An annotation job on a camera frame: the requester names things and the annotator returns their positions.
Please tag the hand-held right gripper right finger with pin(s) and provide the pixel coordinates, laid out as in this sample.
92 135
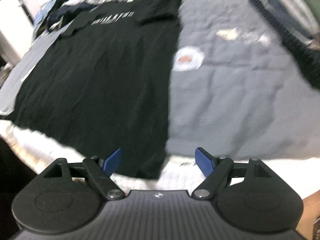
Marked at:
203 161

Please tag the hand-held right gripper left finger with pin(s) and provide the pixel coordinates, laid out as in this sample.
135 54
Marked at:
113 162

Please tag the black t-shirt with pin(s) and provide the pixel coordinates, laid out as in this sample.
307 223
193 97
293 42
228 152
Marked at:
100 80

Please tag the white mattress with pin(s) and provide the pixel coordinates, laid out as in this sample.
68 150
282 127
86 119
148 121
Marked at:
275 170

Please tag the grey quilted blanket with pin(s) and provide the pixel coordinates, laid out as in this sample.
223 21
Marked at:
237 92

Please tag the navy dotted cloth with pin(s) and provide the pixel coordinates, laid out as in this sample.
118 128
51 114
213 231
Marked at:
295 37

